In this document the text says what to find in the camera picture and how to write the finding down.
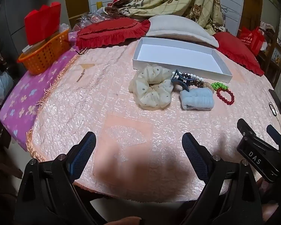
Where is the cream dotted scrunchie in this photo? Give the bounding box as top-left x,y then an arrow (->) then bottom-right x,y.
129,66 -> 174,109

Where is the wooden chair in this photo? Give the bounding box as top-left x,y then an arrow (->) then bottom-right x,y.
258,27 -> 281,87

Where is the plain red cushion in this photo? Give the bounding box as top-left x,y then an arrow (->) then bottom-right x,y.
213,32 -> 265,77

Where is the green bead bracelet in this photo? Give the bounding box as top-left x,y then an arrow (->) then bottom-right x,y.
211,82 -> 229,92

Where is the red bead bracelet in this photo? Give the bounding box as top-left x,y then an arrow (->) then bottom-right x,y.
216,88 -> 235,105

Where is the light blue terry wristband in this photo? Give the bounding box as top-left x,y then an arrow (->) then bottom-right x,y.
179,87 -> 214,110

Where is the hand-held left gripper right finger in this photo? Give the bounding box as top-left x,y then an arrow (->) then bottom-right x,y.
176,132 -> 265,225

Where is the clear plastic bag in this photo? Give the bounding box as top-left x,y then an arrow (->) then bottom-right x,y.
74,7 -> 108,32

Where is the red paper bag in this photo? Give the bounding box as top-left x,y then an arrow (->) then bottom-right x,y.
24,2 -> 62,45

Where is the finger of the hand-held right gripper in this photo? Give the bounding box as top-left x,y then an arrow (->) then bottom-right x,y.
236,118 -> 281,183
266,124 -> 281,153

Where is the white cardboard box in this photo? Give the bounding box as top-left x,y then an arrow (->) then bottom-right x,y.
132,37 -> 233,83

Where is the purple floral sheet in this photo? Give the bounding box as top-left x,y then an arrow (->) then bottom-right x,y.
0,31 -> 81,152

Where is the white pillow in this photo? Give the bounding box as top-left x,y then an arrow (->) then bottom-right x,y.
145,15 -> 219,48

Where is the blue hair claw clip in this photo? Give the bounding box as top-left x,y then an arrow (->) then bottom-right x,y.
170,70 -> 190,92

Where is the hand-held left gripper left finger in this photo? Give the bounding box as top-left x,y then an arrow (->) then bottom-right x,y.
14,131 -> 108,225

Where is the red ruffled cushion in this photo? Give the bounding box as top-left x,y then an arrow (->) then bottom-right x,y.
75,19 -> 151,50

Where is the white plastic bag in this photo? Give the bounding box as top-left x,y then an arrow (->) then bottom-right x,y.
0,68 -> 14,104

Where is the red plastic bag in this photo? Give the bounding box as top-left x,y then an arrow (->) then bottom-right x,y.
239,26 -> 266,54

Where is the orange plastic basket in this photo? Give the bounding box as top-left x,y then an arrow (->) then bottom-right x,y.
17,28 -> 71,75

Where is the black wrist watch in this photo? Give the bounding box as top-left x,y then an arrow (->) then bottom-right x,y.
268,89 -> 281,116

